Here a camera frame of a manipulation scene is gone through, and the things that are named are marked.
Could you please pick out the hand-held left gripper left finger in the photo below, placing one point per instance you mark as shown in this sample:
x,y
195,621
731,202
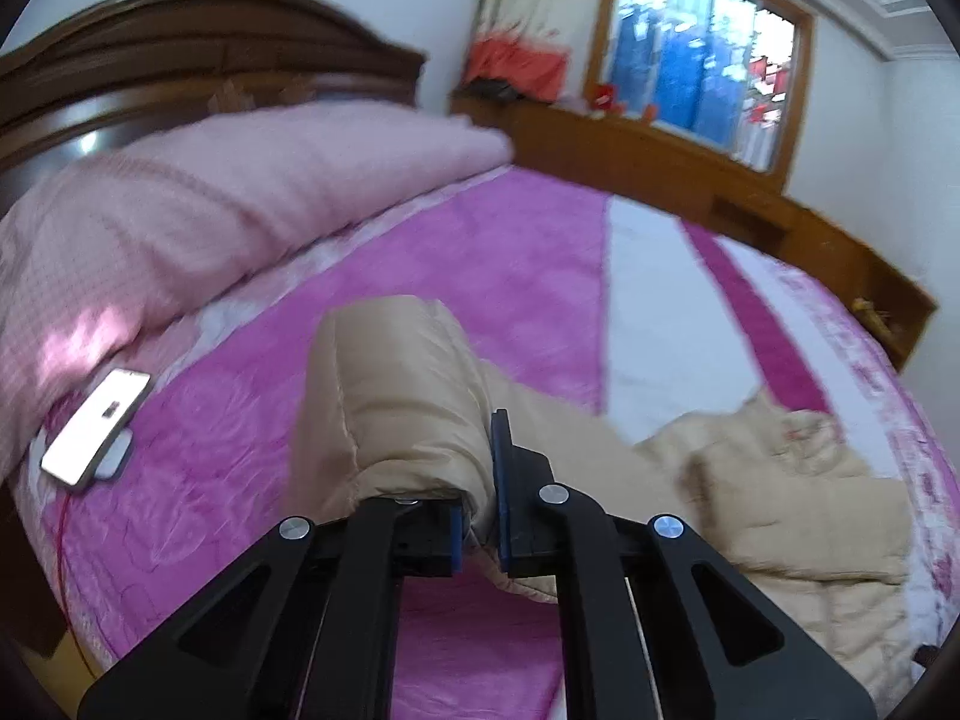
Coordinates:
x,y
454,540

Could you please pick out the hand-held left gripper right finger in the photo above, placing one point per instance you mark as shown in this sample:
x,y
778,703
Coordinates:
x,y
501,495

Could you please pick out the beige puffer jacket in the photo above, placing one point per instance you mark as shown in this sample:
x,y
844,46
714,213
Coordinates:
x,y
390,390

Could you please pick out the pink and white bed blanket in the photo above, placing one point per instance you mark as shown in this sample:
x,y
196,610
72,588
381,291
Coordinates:
x,y
487,255

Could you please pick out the white power bank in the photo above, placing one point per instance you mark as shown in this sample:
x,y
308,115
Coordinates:
x,y
116,465

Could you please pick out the wooden bedside cabinet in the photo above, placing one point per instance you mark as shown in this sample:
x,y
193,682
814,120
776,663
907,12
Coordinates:
x,y
660,157

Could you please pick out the smartphone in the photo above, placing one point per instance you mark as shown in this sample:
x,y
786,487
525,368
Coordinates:
x,y
94,424

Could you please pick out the red ornament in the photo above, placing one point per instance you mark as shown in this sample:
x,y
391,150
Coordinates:
x,y
606,97

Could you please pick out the small wooden ornament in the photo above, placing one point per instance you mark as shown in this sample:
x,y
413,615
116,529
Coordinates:
x,y
870,313

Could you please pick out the pink checked quilt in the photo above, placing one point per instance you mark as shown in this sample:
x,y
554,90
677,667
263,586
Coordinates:
x,y
187,225

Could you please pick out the floral curtain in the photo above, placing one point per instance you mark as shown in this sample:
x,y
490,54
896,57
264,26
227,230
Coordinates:
x,y
525,15

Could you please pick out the wooden framed window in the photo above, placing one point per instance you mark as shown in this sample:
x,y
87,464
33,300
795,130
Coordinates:
x,y
690,52

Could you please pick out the dark wooden headboard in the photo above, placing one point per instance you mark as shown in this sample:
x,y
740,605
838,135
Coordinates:
x,y
150,37

